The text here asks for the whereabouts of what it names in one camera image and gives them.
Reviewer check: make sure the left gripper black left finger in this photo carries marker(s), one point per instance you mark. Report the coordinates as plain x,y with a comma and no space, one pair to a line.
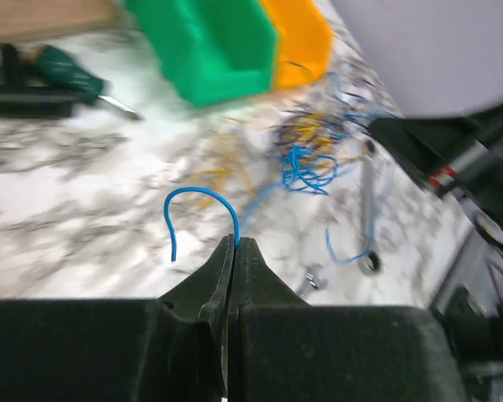
194,329

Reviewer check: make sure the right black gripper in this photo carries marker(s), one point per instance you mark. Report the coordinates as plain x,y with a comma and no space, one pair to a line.
443,153

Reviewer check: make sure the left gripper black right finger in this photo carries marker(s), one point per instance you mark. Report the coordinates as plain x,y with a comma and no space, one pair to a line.
270,338

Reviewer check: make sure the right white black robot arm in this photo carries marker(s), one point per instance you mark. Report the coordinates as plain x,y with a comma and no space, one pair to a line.
469,302

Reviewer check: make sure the silver open-end wrench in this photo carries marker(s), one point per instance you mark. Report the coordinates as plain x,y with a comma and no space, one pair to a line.
312,281

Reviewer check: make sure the orange plastic bin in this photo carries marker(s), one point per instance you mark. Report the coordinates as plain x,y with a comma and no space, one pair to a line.
304,41

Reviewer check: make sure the green plastic bin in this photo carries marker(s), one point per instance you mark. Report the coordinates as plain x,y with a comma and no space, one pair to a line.
211,51

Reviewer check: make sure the wooden board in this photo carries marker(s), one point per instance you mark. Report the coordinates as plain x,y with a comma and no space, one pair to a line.
28,20

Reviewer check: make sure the black cylindrical tool handle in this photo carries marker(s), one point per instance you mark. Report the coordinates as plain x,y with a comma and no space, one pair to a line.
36,102

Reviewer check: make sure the green handled screwdriver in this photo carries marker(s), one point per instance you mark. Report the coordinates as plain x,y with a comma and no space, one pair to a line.
56,67

